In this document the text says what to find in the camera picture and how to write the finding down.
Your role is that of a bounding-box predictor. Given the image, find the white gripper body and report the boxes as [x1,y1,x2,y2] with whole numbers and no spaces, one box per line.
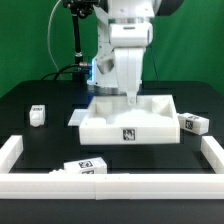
[110,23,153,94]

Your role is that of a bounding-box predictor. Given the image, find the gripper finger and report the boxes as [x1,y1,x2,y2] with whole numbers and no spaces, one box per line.
[127,93,137,105]

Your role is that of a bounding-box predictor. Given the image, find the white square tabletop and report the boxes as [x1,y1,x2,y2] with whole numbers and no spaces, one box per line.
[79,95,180,145]

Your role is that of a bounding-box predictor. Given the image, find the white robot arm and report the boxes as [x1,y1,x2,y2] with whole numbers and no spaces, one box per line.
[87,0,184,105]

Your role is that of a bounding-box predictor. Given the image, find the white marker sheet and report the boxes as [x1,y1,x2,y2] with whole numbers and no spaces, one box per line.
[68,109,88,126]

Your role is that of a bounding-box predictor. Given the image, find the white U-shaped fence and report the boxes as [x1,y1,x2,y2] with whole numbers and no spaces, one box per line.
[0,135,224,200]

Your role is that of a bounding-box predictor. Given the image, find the black cables at base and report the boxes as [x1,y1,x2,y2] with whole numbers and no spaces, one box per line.
[40,64,93,81]

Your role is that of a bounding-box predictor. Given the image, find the black camera stand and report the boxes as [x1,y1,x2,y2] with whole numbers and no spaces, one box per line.
[62,0,100,73]

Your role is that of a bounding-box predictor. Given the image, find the white cable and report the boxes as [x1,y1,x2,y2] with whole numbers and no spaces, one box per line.
[47,0,64,73]

